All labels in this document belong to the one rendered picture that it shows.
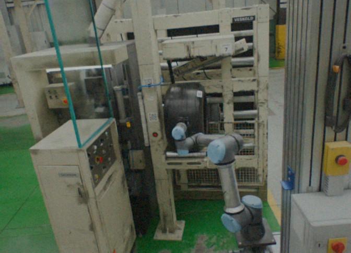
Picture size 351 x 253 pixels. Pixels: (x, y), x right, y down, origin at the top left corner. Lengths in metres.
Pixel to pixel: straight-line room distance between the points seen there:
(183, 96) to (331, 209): 1.34
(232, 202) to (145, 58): 1.27
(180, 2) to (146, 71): 9.22
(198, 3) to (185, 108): 9.48
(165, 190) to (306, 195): 1.62
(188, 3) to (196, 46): 9.01
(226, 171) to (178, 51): 1.27
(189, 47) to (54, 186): 1.48
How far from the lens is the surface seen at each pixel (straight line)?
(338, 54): 1.27
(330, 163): 1.35
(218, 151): 1.58
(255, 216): 1.85
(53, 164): 2.16
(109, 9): 2.73
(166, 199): 2.85
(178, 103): 2.26
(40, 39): 12.23
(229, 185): 1.68
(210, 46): 2.54
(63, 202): 2.28
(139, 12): 2.35
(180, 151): 1.93
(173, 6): 11.52
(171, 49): 2.58
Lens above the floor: 2.02
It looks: 20 degrees down
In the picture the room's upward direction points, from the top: 6 degrees counter-clockwise
